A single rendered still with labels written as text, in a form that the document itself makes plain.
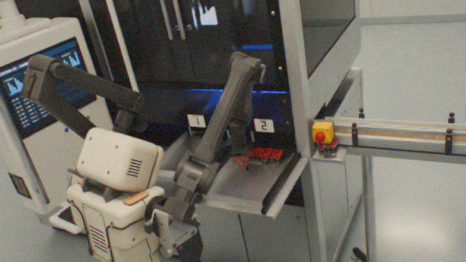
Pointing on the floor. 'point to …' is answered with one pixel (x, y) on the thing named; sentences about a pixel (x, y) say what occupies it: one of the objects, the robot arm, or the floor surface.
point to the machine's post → (303, 123)
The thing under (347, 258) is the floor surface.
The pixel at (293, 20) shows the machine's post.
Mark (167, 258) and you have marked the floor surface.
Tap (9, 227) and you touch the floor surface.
